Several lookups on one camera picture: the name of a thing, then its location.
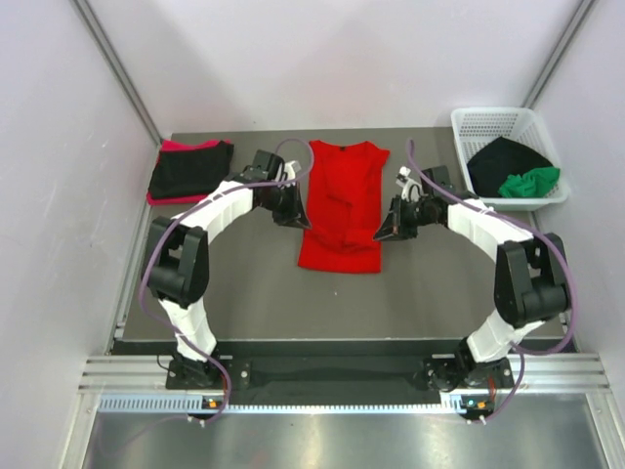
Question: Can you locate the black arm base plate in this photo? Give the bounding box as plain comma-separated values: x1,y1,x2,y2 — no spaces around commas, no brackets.
164,355,518,392

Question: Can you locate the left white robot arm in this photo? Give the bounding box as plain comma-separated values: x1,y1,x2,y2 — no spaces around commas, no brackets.
139,150,311,390

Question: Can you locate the white plastic basket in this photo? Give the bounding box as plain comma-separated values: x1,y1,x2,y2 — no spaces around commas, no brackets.
450,107,570,212

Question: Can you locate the folded pink t shirt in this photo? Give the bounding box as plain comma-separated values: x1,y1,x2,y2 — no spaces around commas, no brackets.
146,140,220,206

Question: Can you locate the left aluminium corner post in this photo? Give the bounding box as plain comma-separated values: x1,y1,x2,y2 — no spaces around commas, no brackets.
69,0,163,146

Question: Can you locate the right aluminium corner post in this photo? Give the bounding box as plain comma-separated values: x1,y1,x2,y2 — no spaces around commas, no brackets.
521,0,599,108

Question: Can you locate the black t shirt in basket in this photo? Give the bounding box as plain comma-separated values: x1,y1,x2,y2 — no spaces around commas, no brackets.
467,137,555,198

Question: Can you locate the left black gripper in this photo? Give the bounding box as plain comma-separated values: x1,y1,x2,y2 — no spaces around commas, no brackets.
259,181,310,230

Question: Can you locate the aluminium corner post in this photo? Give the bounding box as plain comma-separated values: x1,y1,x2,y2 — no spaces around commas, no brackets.
69,0,163,146
521,0,599,108

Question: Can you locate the grey slotted cable duct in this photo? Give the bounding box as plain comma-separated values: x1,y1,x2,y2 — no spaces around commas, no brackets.
99,394,494,415

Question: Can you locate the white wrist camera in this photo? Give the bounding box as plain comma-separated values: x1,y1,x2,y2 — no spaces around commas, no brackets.
396,166,422,202
275,160,302,187

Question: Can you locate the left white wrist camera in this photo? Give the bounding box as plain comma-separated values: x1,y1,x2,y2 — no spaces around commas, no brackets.
275,160,302,187

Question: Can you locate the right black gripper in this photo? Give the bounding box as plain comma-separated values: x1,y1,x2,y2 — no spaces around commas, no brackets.
374,194,434,242

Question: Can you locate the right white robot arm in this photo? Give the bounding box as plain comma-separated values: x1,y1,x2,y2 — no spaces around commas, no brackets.
374,166,571,392

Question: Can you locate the green t shirt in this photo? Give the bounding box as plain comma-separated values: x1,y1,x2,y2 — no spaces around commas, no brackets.
497,166,561,198

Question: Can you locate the folded black t shirt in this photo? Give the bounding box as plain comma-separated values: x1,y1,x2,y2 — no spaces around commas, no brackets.
147,140,234,198

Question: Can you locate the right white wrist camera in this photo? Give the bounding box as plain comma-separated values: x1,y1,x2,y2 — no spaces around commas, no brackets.
396,166,422,202

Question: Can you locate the aluminium frame rail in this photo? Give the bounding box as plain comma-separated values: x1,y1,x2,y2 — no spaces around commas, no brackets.
78,354,609,394

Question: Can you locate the red t shirt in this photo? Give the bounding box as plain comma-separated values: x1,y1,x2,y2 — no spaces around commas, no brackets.
298,140,391,275

